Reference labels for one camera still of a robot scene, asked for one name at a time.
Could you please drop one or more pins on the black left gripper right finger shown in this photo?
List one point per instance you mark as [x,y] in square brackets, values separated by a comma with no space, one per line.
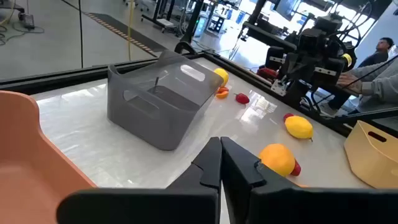
[280,208]

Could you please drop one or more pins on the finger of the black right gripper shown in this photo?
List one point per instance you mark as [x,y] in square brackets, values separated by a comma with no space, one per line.
[326,74]
[275,59]

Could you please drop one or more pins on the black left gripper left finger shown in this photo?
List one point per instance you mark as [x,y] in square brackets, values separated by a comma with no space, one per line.
[186,205]

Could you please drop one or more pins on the small red pepper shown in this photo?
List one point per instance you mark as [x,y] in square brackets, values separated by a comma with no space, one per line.
[287,116]
[296,169]
[242,98]

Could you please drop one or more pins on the yellow lemon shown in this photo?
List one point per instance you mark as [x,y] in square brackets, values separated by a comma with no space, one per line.
[298,127]
[276,159]
[221,76]

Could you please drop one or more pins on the long orange pepper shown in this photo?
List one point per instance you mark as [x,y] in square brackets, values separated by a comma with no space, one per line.
[222,94]

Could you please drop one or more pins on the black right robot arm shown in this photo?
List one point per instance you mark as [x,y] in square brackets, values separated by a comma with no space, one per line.
[328,21]

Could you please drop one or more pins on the red object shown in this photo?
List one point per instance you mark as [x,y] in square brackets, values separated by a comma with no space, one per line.
[267,73]

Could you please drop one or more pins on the person's hand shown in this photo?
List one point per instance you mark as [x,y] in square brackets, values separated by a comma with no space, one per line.
[348,81]

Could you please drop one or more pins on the person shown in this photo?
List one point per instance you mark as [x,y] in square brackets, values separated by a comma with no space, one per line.
[381,87]
[382,46]

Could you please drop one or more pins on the grey translucent plastic basket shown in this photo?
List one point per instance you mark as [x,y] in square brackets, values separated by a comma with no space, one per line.
[155,124]

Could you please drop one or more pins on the yellow plastic basket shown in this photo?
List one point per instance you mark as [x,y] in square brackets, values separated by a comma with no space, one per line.
[370,161]

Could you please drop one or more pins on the black hazard striped mat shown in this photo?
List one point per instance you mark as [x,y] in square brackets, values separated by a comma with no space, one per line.
[124,31]

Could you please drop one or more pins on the orange plastic basket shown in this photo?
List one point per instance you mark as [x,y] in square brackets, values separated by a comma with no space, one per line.
[25,174]

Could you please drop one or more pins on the black power box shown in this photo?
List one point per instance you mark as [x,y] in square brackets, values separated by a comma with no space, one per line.
[28,20]

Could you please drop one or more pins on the silver metal bracket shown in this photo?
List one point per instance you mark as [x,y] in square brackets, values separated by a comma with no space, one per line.
[279,88]

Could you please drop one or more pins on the black metal post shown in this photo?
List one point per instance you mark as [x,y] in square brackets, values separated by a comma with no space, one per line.
[193,21]

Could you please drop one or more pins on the black aluminium table frame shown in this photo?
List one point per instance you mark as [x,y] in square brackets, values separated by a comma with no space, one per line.
[93,71]

